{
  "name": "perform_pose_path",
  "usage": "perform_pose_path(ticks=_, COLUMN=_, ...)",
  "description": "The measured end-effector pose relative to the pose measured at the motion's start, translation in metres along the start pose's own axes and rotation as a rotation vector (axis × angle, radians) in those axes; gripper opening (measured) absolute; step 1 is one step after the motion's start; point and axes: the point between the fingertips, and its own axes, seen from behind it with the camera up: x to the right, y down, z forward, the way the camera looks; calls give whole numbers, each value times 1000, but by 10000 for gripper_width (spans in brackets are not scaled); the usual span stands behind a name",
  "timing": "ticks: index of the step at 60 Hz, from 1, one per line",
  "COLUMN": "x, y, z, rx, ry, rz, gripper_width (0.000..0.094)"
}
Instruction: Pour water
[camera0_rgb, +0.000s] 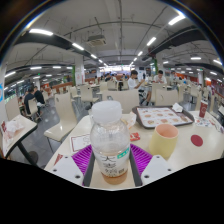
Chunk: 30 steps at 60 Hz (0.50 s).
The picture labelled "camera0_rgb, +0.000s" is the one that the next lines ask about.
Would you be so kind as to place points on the beige side table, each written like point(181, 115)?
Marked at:
point(23, 128)

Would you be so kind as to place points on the crumpled white napkin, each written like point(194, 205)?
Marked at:
point(177, 107)

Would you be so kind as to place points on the paper food wrapper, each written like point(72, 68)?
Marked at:
point(130, 120)

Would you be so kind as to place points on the ceiling air conditioner unit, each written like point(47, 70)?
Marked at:
point(96, 40)

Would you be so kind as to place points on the flat round red coaster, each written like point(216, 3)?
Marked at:
point(197, 140)

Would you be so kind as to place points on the clear white-capped drink bottle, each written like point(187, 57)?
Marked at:
point(110, 140)

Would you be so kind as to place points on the beige chair with oval hole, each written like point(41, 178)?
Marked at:
point(166, 97)
point(125, 98)

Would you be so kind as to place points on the group of beige chairs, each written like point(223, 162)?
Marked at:
point(87, 93)

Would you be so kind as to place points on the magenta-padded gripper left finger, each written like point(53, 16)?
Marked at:
point(65, 168)

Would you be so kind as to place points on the dark food tray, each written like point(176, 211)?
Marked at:
point(136, 115)

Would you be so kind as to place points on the flat red packet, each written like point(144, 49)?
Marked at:
point(57, 159)

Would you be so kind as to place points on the printed paper tray liner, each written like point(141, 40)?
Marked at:
point(163, 116)

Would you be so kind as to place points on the group of ceiling lights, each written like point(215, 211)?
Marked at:
point(40, 32)

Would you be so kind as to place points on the red sauce sachet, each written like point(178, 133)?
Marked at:
point(134, 136)

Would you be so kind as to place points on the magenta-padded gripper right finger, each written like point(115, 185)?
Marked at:
point(156, 168)

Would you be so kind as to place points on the yellow cup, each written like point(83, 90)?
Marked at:
point(162, 143)

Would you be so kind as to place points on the white napkin pile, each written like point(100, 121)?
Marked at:
point(13, 128)

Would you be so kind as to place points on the person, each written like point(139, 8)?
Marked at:
point(28, 100)
point(39, 96)
point(133, 81)
point(160, 78)

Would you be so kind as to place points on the red paper cup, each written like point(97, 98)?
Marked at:
point(203, 109)

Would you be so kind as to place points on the white red-bordered paper card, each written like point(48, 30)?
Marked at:
point(79, 142)

